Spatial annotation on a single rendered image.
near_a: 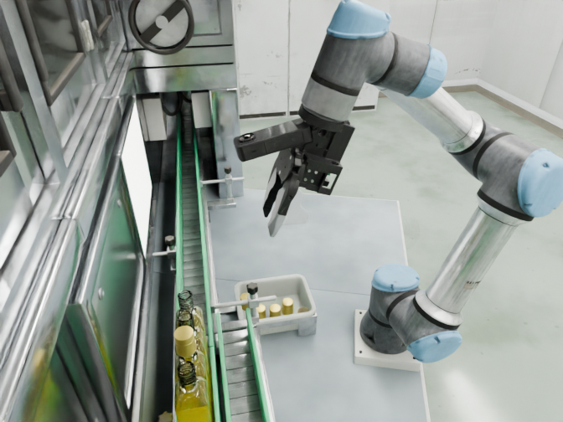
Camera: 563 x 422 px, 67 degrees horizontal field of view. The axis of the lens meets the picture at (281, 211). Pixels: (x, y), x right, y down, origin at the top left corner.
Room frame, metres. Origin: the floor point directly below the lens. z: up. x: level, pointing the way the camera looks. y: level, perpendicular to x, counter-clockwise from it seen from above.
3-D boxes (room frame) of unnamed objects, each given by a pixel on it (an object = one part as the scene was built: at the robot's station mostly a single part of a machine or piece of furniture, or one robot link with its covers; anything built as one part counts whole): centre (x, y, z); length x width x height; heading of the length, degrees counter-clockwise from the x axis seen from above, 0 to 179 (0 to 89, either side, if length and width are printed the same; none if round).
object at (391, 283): (0.81, -0.30, 0.95); 0.13 x 0.12 x 0.14; 19
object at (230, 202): (1.40, 0.22, 0.90); 0.17 x 0.05 x 0.22; 101
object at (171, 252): (0.97, 0.34, 0.94); 0.07 x 0.04 x 0.13; 101
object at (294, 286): (0.91, 0.02, 0.80); 0.22 x 0.17 x 0.09; 101
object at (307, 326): (0.90, 0.05, 0.79); 0.27 x 0.17 x 0.08; 101
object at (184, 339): (0.50, 0.17, 1.14); 0.04 x 0.04 x 0.04
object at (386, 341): (0.82, -0.30, 0.83); 0.15 x 0.15 x 0.10
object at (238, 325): (0.77, 0.11, 0.85); 0.09 x 0.04 x 0.07; 101
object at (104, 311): (0.86, 0.38, 1.15); 0.90 x 0.03 x 0.34; 11
